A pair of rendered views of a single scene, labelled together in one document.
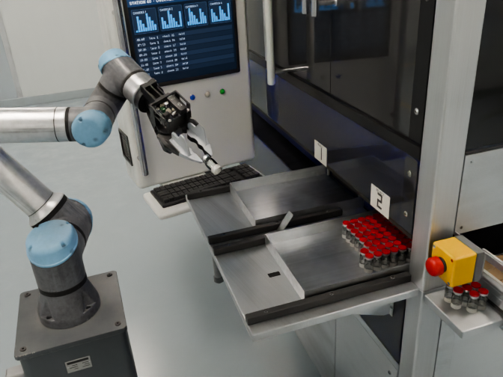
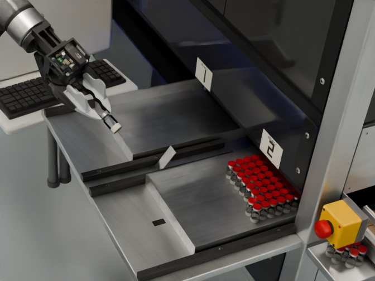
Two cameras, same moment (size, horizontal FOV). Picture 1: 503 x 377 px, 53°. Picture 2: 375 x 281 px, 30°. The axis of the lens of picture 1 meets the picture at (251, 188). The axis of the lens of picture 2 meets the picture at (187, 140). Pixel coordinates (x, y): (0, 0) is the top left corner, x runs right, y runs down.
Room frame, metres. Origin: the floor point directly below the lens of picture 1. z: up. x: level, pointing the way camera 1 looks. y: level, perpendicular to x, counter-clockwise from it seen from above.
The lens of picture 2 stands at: (-0.14, 0.22, 2.03)
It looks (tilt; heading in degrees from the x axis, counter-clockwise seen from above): 38 degrees down; 345
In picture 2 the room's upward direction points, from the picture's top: 7 degrees clockwise
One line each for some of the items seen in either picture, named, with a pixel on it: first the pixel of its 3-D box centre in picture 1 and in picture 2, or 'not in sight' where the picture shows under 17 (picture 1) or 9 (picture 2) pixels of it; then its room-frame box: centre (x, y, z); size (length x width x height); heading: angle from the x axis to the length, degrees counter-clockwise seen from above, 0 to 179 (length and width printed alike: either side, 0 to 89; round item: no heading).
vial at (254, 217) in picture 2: (368, 262); (255, 213); (0.99, -0.27, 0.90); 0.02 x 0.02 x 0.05
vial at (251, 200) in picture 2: (364, 258); (250, 207); (1.01, -0.26, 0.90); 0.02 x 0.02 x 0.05
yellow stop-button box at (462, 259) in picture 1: (455, 260); (341, 223); (0.85, -0.41, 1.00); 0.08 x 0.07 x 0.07; 107
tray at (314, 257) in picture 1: (345, 250); (231, 196); (1.06, -0.23, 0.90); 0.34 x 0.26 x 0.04; 107
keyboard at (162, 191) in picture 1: (207, 183); (59, 86); (1.67, 0.16, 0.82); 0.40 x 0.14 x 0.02; 117
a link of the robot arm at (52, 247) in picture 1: (56, 253); not in sight; (1.04, 0.49, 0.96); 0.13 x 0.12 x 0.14; 5
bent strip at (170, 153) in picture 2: (267, 227); (147, 163); (1.18, -0.04, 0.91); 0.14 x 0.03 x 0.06; 106
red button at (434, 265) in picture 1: (436, 265); (325, 228); (0.84, -0.37, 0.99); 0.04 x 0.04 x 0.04; 17
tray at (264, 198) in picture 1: (293, 194); (170, 117); (1.38, -0.13, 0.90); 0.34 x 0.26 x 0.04; 107
